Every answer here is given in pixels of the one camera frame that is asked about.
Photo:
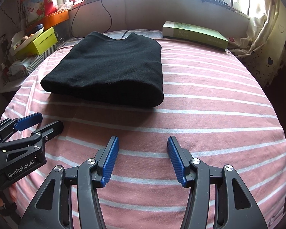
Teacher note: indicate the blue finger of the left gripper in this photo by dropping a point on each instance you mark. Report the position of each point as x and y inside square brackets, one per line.
[50, 131]
[28, 121]

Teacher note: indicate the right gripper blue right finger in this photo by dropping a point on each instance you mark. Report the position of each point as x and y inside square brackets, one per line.
[180, 159]

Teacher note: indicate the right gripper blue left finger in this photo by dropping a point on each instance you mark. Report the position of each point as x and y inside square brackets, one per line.
[106, 159]

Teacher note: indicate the black pants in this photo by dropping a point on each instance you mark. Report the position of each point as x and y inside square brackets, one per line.
[124, 72]

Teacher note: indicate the white side shelf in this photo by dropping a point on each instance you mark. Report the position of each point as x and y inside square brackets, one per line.
[12, 86]

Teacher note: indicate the white tissue packet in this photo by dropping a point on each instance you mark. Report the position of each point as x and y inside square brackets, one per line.
[21, 66]

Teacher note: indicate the pink striped bed sheet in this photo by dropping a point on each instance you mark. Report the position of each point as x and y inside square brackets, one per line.
[212, 105]

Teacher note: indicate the chevron pattern box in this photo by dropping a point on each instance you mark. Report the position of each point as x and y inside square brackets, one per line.
[38, 60]

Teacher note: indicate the yellow green shoe box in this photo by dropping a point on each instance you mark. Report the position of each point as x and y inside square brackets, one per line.
[36, 45]

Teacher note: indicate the white fruit plate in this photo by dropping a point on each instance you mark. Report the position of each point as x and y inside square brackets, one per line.
[20, 40]

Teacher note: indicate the orange box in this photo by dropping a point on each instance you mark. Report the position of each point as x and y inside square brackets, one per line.
[51, 20]

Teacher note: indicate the green white flat box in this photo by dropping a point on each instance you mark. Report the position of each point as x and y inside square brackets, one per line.
[195, 33]

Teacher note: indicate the cartoon picture poster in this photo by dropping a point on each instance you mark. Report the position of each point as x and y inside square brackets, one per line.
[34, 10]

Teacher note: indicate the cream heart pattern curtain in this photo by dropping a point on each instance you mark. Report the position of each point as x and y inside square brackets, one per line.
[263, 49]

